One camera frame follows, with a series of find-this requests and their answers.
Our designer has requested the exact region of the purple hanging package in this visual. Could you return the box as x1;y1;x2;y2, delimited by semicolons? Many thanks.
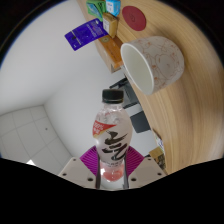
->
64;18;110;52

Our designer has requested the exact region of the green box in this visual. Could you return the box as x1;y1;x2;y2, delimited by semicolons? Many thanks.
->
85;0;107;22

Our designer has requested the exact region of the white patterned mug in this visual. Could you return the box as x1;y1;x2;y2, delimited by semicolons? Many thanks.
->
119;35;185;96

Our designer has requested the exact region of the flat round red coaster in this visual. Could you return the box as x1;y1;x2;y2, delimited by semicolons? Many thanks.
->
121;5;147;32

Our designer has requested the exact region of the small blue box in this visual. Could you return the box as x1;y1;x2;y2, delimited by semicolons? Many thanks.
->
105;0;122;17

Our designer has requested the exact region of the clear drink bottle black cap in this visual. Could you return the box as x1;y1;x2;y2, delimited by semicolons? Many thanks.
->
92;88;134;184

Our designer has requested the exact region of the dark grey office chair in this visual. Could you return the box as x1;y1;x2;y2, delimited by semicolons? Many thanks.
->
129;107;152;134

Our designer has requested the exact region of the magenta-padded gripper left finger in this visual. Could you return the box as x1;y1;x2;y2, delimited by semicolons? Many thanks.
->
58;145;102;190

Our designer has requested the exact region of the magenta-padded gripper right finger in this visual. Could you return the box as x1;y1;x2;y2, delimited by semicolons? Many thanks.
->
123;145;167;190

